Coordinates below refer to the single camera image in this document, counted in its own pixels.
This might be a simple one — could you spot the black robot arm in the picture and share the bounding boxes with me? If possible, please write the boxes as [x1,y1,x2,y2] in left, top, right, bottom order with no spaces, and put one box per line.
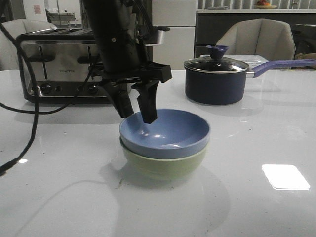
[82,0,172,124]

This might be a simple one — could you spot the glass lid with blue knob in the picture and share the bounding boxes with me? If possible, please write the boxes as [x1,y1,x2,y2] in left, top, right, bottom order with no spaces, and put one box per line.
[184,45,249,74]

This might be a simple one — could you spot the beige armchair left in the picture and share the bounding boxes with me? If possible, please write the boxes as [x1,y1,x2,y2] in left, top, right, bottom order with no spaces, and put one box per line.
[0,19,58,71]

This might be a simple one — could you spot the black and steel toaster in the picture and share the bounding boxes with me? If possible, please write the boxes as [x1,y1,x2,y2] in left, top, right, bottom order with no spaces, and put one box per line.
[16,28,110,104]

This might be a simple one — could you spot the fruit bowl on counter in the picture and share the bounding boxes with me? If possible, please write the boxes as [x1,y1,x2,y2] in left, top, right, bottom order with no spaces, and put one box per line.
[255,0,277,9]

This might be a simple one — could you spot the black cable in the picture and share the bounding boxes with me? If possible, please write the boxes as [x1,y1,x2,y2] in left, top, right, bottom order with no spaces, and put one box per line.
[0,22,104,176]

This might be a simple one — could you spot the white refrigerator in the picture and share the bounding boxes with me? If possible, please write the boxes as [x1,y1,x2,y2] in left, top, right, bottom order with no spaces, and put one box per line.
[152,0,198,70]

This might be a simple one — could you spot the green plastic bowl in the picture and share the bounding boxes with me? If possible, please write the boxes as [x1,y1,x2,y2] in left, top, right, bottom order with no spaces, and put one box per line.
[120,139,207,180]

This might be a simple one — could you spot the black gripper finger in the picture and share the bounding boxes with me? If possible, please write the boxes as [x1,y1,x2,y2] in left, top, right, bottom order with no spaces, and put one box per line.
[132,80,159,124]
[103,83,134,118]

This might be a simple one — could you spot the blue plastic bowl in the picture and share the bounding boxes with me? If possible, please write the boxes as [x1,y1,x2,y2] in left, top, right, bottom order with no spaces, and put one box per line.
[119,109,211,159]

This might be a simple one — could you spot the beige armchair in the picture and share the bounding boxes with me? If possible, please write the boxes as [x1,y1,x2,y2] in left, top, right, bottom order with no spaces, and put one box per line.
[0,19,58,71]
[216,18,296,61]

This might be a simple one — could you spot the dark blue saucepan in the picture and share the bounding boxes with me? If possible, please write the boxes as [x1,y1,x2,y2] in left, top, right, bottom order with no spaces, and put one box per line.
[185,59,316,105]

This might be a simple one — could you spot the beige armchair right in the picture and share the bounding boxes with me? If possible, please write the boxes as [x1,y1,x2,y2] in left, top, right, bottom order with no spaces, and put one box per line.
[216,18,296,61]

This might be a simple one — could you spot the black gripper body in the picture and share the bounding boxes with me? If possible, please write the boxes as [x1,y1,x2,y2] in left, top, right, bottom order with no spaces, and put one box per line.
[89,26,172,86]

